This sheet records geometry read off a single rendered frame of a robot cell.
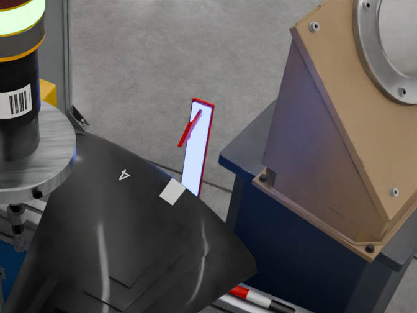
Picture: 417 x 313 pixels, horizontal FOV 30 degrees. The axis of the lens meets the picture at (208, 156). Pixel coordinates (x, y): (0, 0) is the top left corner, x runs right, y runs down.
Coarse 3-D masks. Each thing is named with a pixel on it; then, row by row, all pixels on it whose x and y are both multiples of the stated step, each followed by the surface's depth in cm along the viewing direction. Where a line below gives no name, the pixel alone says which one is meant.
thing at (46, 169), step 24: (48, 120) 42; (48, 144) 41; (72, 144) 41; (0, 168) 40; (24, 168) 40; (48, 168) 40; (72, 168) 42; (0, 192) 39; (24, 192) 39; (48, 192) 40
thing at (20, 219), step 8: (8, 208) 45; (16, 208) 45; (24, 208) 45; (8, 216) 45; (16, 216) 45; (24, 216) 46; (16, 224) 46; (16, 232) 46; (16, 240) 47; (24, 240) 48; (16, 248) 48; (24, 248) 48
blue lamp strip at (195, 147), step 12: (192, 108) 84; (204, 108) 83; (204, 120) 84; (192, 132) 86; (204, 132) 85; (192, 144) 87; (204, 144) 87; (192, 156) 89; (192, 168) 90; (192, 180) 92; (192, 192) 93
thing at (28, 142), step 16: (0, 64) 35; (16, 64) 35; (32, 64) 36; (0, 80) 36; (16, 80) 36; (32, 80) 37; (0, 96) 36; (16, 96) 37; (32, 96) 38; (0, 112) 37; (16, 112) 37; (32, 112) 38; (0, 128) 38; (16, 128) 38; (32, 128) 39; (0, 144) 39; (16, 144) 39; (32, 144) 40; (0, 160) 40; (16, 160) 40
